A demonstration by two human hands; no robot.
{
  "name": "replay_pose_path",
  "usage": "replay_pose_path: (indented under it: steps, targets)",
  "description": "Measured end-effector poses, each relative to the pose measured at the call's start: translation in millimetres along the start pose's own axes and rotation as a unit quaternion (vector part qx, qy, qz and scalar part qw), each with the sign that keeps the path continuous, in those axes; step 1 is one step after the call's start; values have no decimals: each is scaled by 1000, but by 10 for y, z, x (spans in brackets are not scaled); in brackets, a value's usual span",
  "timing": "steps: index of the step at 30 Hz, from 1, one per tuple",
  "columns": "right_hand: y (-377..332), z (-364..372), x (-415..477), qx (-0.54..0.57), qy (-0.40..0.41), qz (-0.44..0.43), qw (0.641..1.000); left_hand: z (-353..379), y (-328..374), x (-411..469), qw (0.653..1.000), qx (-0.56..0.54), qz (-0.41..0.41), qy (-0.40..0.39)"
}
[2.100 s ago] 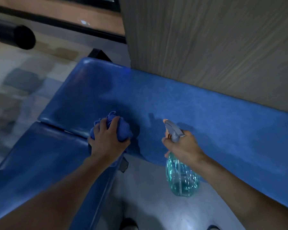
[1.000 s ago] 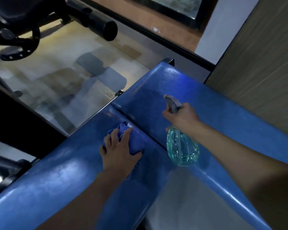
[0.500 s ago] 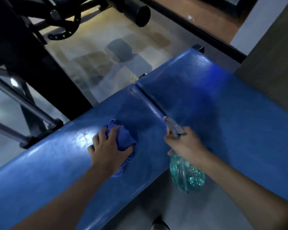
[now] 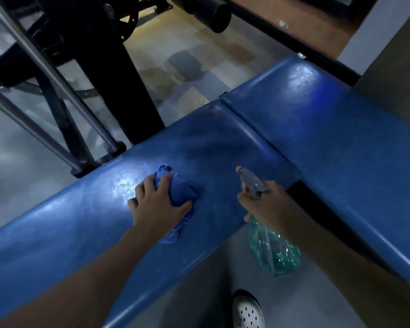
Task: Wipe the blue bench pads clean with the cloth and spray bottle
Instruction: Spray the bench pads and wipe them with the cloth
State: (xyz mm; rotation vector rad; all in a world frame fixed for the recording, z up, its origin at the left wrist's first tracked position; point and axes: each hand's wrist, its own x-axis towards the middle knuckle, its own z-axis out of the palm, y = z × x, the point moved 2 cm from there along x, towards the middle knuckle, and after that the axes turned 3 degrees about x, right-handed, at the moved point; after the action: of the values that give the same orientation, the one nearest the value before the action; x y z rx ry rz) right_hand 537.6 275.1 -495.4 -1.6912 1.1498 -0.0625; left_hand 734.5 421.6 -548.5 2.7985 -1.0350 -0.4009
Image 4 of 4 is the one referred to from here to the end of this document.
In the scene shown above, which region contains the person's white shoe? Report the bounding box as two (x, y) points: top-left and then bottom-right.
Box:
(232, 289), (266, 328)

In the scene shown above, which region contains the chrome guide rod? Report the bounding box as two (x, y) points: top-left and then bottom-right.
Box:
(0, 80), (96, 179)
(0, 0), (127, 158)

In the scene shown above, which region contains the black machine upright column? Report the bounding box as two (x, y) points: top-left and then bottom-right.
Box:
(51, 0), (166, 146)

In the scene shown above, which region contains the clear spray bottle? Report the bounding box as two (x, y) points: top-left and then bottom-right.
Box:
(236, 166), (301, 277)

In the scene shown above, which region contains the person's left hand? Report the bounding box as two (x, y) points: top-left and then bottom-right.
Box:
(128, 173), (193, 243)

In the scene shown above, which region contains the black workout bench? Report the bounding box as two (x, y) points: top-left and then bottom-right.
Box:
(102, 0), (173, 43)

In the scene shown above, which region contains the person's left forearm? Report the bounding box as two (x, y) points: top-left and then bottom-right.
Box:
(0, 225), (161, 328)

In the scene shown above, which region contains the black roller pad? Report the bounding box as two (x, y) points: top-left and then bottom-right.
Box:
(170, 0), (232, 34)

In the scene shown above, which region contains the person's right forearm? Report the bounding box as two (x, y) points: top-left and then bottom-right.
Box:
(283, 215), (410, 328)

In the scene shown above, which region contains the person's right hand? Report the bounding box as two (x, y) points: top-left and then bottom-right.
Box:
(236, 180), (301, 236)

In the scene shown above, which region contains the blue bench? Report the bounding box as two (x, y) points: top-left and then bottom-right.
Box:
(0, 57), (410, 328)

